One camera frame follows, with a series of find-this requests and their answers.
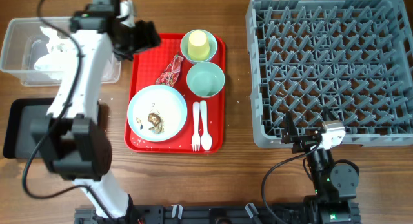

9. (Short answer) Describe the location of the clear plastic waste bin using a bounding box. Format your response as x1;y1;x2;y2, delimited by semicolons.
0;16;123;87

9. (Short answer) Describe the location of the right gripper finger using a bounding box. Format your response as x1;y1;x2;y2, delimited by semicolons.
322;107;337;122
281;111;298;143

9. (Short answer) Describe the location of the red serving tray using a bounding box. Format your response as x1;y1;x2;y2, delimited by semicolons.
124;33;225;155

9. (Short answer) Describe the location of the red snack wrapper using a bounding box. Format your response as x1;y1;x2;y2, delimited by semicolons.
156;54;184;87

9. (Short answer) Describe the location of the green bowl under cup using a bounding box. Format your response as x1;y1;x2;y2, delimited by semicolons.
180;29;217;64

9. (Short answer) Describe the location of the yellow plastic cup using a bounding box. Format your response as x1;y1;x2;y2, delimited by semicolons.
188;30;210;61

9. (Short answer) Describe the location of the green bowl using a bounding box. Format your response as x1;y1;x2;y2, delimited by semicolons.
186;62;225;98
180;29;217;64

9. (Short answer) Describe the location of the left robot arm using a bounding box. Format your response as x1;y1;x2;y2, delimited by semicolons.
31;0;161;223

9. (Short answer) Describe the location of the white plastic fork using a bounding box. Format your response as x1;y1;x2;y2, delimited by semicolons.
192;102;201;152

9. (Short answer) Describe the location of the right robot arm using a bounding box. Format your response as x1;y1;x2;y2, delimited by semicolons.
281;107;361;223

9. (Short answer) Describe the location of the light blue round plate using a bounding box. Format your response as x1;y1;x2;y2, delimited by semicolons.
127;85;188;142

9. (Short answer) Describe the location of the white napkin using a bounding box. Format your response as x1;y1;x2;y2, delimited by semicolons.
34;26;78;80

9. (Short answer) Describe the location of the grey dishwasher rack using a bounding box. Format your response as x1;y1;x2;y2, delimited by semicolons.
245;0;412;148

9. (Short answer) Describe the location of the food scraps and rice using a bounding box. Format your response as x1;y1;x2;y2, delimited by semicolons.
136;103;164;134

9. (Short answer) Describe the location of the white plastic spoon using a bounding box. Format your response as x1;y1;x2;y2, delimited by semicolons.
200;100;212;151

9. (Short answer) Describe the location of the black rectangular tray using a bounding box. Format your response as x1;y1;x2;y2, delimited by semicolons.
3;97;101;159

